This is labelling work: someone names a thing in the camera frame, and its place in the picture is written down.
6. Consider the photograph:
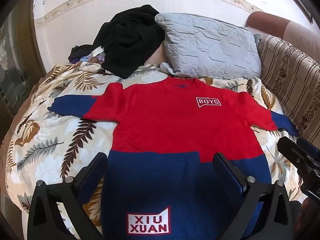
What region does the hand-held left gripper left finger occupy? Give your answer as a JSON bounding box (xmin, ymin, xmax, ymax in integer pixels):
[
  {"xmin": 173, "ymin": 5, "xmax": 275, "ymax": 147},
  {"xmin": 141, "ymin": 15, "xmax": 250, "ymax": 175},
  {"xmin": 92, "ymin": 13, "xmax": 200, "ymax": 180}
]
[{"xmin": 27, "ymin": 152, "xmax": 108, "ymax": 240}]

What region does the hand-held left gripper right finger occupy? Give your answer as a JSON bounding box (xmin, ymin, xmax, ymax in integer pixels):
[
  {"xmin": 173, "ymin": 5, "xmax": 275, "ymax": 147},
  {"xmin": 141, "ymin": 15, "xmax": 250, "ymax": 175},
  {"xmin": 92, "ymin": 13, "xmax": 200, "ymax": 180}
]
[{"xmin": 212, "ymin": 152, "xmax": 294, "ymax": 240}]

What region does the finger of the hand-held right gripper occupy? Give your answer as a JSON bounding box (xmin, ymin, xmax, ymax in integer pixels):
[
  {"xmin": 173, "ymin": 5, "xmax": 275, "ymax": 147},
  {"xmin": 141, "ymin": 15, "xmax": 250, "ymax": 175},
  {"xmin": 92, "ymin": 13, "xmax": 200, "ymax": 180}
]
[
  {"xmin": 277, "ymin": 136, "xmax": 316, "ymax": 173},
  {"xmin": 296, "ymin": 137, "xmax": 320, "ymax": 158}
]

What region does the red and blue knit sweater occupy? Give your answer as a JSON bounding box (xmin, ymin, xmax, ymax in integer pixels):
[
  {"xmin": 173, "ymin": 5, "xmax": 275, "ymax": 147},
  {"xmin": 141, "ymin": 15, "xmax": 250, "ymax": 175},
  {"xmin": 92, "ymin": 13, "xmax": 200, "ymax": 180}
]
[{"xmin": 47, "ymin": 76, "xmax": 299, "ymax": 240}]

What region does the leaf print blanket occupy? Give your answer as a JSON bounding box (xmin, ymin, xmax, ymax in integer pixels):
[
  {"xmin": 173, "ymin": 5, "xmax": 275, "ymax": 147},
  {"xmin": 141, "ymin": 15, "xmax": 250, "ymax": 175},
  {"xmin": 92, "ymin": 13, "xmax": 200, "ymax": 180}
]
[{"xmin": 5, "ymin": 62, "xmax": 308, "ymax": 240}]

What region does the striped brown headboard cushion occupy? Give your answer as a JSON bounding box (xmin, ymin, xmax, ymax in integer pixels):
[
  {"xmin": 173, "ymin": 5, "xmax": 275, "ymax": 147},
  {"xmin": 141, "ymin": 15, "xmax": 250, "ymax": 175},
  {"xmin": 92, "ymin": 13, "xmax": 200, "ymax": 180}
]
[{"xmin": 257, "ymin": 34, "xmax": 320, "ymax": 145}]

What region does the purple patterned cloth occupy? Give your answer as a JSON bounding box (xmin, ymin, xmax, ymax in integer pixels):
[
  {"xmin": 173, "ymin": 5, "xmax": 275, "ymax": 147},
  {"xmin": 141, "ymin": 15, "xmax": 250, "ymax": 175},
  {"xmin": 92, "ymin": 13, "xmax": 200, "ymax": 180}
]
[{"xmin": 72, "ymin": 49, "xmax": 107, "ymax": 65}]

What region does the small dark cloth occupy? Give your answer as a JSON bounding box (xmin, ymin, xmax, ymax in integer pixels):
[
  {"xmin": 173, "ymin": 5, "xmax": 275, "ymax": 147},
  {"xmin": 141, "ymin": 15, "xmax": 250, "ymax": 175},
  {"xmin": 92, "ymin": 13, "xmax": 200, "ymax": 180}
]
[{"xmin": 69, "ymin": 44, "xmax": 95, "ymax": 62}]

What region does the brown and beige headboard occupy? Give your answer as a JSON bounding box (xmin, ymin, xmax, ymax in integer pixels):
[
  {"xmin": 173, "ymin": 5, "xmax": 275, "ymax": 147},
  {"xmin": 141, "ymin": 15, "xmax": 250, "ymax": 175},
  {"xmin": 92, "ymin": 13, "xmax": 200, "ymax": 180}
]
[{"xmin": 246, "ymin": 11, "xmax": 320, "ymax": 55}]

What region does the grey quilted pillow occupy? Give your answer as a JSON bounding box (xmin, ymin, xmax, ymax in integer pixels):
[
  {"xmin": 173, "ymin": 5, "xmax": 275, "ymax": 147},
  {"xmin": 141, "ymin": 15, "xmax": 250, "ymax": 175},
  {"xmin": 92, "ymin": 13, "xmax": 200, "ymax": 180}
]
[{"xmin": 154, "ymin": 12, "xmax": 262, "ymax": 78}]

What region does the black garment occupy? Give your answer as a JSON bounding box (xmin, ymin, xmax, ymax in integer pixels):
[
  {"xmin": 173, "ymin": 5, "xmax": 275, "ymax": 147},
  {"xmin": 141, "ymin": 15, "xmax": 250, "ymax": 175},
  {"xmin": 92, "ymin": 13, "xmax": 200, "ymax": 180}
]
[{"xmin": 91, "ymin": 4, "xmax": 165, "ymax": 79}]

